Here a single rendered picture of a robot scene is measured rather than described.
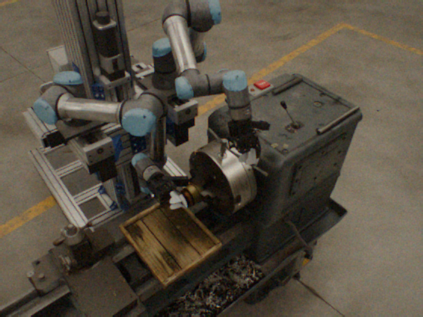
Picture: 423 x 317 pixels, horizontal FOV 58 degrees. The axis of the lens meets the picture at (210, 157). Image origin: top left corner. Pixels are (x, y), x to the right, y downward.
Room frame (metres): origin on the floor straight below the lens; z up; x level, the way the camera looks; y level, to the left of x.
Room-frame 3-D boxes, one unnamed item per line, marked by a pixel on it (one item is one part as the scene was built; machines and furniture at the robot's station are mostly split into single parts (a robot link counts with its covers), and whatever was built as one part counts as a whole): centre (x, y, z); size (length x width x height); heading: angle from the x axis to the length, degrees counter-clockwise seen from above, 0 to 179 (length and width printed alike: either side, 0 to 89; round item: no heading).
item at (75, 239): (0.79, 0.49, 1.13); 0.08 x 0.08 x 0.03
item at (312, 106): (1.40, -0.34, 1.06); 0.59 x 0.48 x 0.39; 130
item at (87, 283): (0.74, 0.45, 0.95); 0.43 x 0.17 x 0.05; 40
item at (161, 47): (1.74, 0.24, 1.33); 0.13 x 0.12 x 0.14; 105
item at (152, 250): (0.95, 0.17, 0.89); 0.36 x 0.30 x 0.04; 40
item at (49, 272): (0.70, 0.48, 0.90); 0.47 x 0.30 x 0.06; 40
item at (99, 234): (0.81, 0.47, 0.99); 0.20 x 0.10 x 0.05; 130
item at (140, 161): (1.20, 0.30, 1.08); 0.11 x 0.08 x 0.09; 39
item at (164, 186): (1.07, 0.20, 1.08); 0.12 x 0.09 x 0.08; 39
